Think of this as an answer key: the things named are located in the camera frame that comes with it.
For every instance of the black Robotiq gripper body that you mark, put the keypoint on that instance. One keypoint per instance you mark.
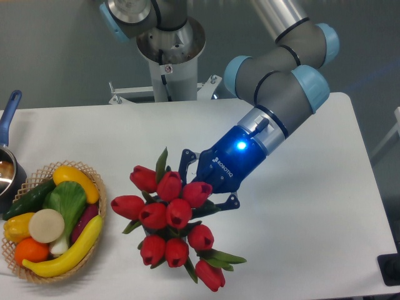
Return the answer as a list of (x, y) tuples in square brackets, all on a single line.
[(227, 163)]

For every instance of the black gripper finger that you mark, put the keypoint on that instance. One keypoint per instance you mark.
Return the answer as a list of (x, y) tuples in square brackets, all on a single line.
[(232, 202), (187, 158)]

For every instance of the red tulip bouquet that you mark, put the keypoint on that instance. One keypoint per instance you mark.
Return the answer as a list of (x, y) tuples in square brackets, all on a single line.
[(196, 251)]

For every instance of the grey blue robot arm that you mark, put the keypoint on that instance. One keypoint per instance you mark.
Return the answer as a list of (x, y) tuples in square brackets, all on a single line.
[(284, 87)]

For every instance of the dark grey ribbed vase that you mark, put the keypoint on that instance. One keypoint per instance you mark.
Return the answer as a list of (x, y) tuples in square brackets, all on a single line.
[(167, 219)]

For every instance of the purple sweet potato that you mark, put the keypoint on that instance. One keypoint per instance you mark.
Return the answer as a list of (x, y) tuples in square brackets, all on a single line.
[(90, 212)]

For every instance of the green bok choy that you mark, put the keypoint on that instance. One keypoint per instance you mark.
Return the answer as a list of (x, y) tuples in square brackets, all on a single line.
[(69, 199)]

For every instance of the yellow squash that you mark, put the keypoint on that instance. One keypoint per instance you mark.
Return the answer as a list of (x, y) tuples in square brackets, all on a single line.
[(69, 173)]

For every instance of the beige round disc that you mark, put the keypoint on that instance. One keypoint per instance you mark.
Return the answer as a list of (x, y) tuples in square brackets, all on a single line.
[(46, 226)]

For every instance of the woven wicker basket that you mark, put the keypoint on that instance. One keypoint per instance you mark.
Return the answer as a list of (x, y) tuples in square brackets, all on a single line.
[(40, 176)]

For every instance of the green cucumber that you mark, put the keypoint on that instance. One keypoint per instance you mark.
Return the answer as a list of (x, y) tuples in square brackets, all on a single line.
[(30, 202)]

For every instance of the black device at edge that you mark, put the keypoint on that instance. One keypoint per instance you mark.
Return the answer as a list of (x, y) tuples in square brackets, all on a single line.
[(389, 267)]

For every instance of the yellow banana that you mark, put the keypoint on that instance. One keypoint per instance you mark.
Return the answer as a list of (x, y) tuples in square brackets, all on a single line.
[(73, 256)]

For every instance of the orange fruit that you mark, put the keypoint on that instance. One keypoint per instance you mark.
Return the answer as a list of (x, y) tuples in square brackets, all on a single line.
[(31, 250)]

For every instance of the yellow bell pepper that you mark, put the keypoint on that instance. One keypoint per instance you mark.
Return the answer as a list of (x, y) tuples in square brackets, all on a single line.
[(16, 229)]

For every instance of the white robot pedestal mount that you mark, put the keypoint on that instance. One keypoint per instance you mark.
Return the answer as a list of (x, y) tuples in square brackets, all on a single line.
[(172, 57)]

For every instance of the white frame at right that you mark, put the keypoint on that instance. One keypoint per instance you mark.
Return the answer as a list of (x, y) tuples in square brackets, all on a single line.
[(387, 142)]

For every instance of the blue handled saucepan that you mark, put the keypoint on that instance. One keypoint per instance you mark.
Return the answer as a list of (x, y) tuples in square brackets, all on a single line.
[(12, 173)]

